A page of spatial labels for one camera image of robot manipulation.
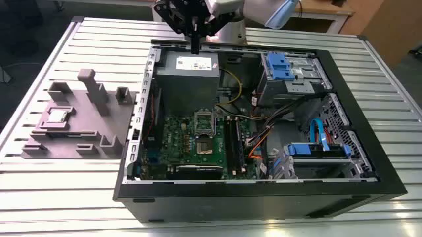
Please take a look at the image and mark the black RAM slot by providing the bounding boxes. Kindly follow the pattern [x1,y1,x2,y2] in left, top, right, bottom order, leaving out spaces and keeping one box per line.
[235,116,249,172]
[223,116,237,175]
[227,116,241,175]
[231,116,245,173]

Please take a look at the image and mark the RAM stick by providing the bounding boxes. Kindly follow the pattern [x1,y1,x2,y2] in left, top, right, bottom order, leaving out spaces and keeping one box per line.
[46,132,83,138]

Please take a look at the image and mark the grey parts rack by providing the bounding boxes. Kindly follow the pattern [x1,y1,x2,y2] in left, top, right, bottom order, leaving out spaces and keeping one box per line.
[20,68,139,160]

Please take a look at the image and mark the blue flat wire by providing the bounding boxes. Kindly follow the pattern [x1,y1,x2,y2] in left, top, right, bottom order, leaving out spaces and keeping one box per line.
[310,118,330,152]

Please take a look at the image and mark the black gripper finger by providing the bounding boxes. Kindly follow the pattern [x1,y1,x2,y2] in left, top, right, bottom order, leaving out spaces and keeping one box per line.
[154,0,197,54]
[195,12,237,54]

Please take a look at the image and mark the silver metal disk bay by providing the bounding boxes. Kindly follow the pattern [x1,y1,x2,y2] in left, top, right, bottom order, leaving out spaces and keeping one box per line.
[273,143,378,181]
[257,51,333,106]

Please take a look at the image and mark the hard disk in blue carrier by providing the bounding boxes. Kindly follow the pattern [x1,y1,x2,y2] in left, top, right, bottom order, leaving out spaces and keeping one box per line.
[285,142,353,159]

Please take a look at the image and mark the orange wires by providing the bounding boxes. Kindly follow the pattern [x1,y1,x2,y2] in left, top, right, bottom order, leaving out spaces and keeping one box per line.
[247,137,265,159]

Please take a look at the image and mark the silver CPU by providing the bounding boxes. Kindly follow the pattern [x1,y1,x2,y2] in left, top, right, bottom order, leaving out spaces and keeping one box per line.
[46,110,71,124]

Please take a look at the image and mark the metal socket cover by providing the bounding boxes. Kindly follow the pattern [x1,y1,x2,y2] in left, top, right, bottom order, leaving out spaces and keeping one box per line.
[193,108,217,136]

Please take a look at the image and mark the blue disk carrier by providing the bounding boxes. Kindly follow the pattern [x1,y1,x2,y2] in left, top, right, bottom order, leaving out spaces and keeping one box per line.
[267,53,291,71]
[271,69,297,81]

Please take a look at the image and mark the CPU socket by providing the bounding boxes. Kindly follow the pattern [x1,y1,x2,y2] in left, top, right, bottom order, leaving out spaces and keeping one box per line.
[195,137,217,155]

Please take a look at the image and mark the yellow wire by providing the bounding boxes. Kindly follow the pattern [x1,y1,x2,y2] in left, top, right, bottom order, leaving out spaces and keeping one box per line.
[217,68,243,106]

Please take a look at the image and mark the brown wooden cabinet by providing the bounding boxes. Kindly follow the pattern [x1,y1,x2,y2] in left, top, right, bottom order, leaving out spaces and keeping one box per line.
[341,0,422,69]

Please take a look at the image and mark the grey power supply unit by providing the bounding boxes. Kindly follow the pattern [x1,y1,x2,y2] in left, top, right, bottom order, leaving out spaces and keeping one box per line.
[154,51,221,117]

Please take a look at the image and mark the black graphics card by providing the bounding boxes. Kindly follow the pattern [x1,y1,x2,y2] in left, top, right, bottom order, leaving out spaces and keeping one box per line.
[142,162,225,180]

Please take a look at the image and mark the green motherboard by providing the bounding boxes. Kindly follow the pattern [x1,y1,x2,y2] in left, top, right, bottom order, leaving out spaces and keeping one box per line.
[137,108,265,180]

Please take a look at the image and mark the wooden desk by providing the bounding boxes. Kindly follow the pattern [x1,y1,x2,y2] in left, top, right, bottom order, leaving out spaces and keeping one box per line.
[246,0,356,34]

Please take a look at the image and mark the black PC case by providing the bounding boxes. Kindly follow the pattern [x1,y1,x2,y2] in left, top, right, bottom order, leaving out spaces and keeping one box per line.
[112,38,409,223]

